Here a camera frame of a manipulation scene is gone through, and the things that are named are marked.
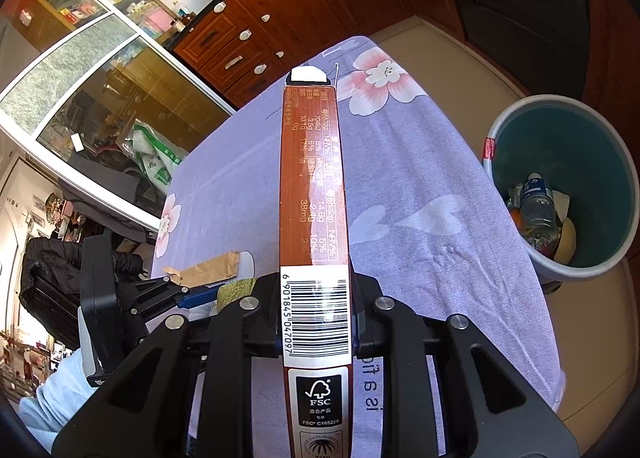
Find brown kraft paper piece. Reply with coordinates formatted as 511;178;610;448
162;250;241;289

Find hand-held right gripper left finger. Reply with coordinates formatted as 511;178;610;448
50;274;281;458

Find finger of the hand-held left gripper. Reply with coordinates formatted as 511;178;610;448
117;275;226;335

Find black built-in oven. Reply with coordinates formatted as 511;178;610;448
430;0;591;94

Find brown cardboard box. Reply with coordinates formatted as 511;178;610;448
277;65;358;458

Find glass sliding door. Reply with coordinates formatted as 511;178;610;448
0;0;236;234

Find wooden kitchen cabinets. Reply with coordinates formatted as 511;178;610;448
50;0;640;109

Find purple floral tablecloth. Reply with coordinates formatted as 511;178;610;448
152;35;568;458

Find teal trash bin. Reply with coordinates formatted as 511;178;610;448
481;94;640;294

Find green and white bag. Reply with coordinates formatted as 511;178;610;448
120;120;188;194

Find clear plastic bottle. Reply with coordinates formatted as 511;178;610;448
515;173;558;249

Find black jacket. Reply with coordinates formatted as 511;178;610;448
17;237;86;349

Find person's left forearm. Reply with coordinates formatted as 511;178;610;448
17;350;101;454

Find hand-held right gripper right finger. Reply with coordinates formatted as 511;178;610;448
350;270;593;458

